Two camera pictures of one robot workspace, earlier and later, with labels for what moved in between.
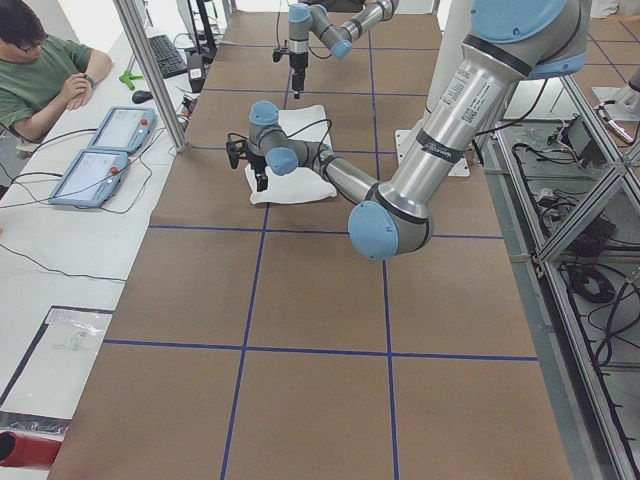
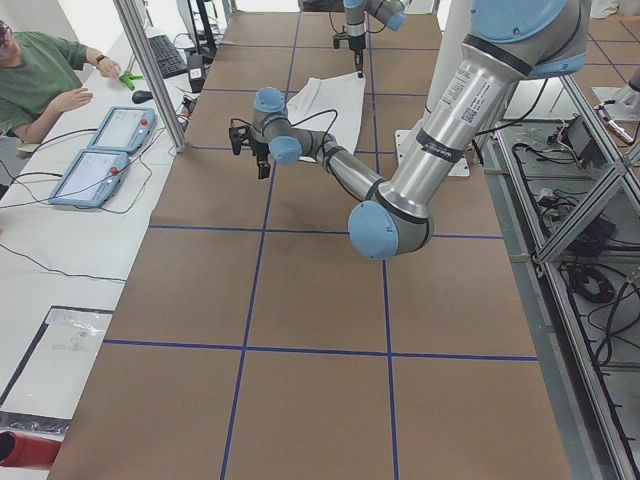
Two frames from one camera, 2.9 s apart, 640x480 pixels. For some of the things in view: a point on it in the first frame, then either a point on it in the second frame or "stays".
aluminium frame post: (131, 18) stays
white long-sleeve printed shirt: (302, 183) → (331, 104)
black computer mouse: (141, 96) stays
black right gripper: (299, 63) → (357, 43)
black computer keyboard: (167, 56) stays
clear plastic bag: (42, 392) stays
